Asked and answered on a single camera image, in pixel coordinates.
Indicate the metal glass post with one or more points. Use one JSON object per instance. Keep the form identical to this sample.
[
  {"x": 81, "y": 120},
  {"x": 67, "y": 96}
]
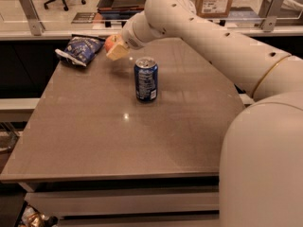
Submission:
[
  {"x": 269, "y": 22},
  {"x": 35, "y": 24}
]

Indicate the cardboard box with label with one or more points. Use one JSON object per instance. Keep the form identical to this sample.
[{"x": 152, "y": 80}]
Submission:
[{"x": 213, "y": 8}]

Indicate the left metal glass post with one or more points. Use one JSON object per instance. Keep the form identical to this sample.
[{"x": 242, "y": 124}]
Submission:
[{"x": 35, "y": 24}]

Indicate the red yellow apple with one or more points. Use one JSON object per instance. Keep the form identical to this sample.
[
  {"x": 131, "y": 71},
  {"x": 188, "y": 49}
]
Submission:
[{"x": 110, "y": 42}]

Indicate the blue soda can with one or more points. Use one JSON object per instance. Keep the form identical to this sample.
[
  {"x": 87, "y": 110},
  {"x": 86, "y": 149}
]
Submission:
[{"x": 146, "y": 79}]

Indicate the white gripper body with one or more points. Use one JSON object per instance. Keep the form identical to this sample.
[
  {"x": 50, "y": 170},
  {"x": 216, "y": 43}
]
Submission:
[{"x": 132, "y": 35}]

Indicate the right metal glass post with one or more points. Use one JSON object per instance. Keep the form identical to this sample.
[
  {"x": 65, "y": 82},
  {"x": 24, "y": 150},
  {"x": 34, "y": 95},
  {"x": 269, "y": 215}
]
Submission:
[{"x": 269, "y": 22}]

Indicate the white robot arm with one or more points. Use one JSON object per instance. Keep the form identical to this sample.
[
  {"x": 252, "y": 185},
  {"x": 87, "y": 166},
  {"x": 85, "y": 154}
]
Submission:
[{"x": 261, "y": 166}]

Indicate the grey drawer cabinet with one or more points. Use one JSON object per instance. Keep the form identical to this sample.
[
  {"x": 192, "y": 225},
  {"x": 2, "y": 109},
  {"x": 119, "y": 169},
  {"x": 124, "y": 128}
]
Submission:
[{"x": 102, "y": 202}]

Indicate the blue chip bag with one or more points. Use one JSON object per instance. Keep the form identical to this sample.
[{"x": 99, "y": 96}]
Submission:
[{"x": 80, "y": 50}]

